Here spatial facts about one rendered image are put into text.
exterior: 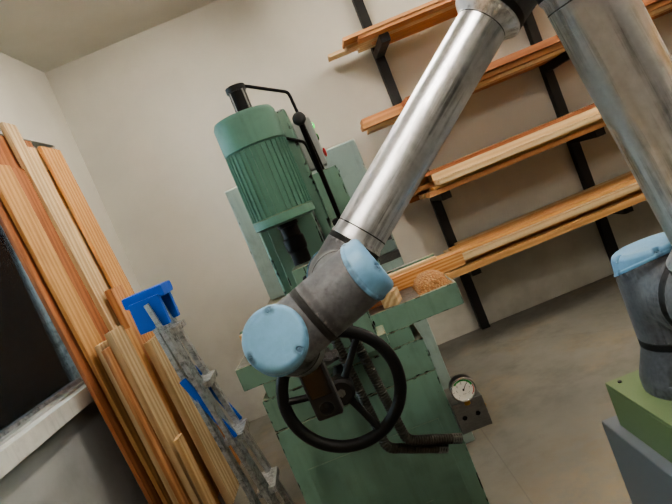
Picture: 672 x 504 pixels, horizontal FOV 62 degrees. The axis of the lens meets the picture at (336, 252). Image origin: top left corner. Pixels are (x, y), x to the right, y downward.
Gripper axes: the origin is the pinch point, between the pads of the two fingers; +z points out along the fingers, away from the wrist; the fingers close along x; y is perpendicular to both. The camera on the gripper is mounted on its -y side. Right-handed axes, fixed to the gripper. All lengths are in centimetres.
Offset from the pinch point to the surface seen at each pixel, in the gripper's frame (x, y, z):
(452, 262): -38, 17, 46
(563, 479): -50, -58, 109
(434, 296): -28.0, 8.3, 32.8
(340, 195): -17, 50, 53
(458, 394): -23.8, -15.6, 35.1
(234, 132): 3, 65, 20
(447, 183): -79, 90, 209
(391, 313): -16.5, 8.4, 32.7
